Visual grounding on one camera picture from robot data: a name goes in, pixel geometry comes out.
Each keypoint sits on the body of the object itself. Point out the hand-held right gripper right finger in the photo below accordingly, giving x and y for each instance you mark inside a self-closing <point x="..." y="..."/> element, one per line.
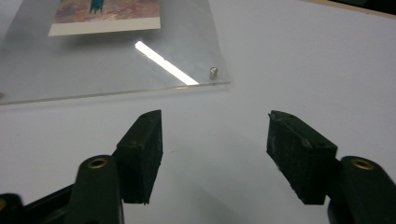
<point x="299" y="158"/>

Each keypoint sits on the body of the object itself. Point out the wooden table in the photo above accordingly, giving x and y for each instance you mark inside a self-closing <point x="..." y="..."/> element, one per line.
<point x="358" y="7"/>

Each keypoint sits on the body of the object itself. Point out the clear acrylic photo frame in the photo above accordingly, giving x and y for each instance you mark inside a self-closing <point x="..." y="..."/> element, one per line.
<point x="93" y="62"/>

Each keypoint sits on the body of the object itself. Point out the painting print with white border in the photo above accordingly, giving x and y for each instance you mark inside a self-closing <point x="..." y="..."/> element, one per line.
<point x="109" y="12"/>

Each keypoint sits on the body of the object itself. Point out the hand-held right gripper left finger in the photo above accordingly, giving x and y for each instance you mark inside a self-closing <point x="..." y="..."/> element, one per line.
<point x="140" y="155"/>

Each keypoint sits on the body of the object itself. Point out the small metal standoff screw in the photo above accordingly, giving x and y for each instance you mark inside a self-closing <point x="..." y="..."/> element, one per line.
<point x="213" y="73"/>

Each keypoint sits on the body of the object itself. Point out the white board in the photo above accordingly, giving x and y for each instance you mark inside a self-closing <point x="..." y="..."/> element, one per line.
<point x="264" y="68"/>

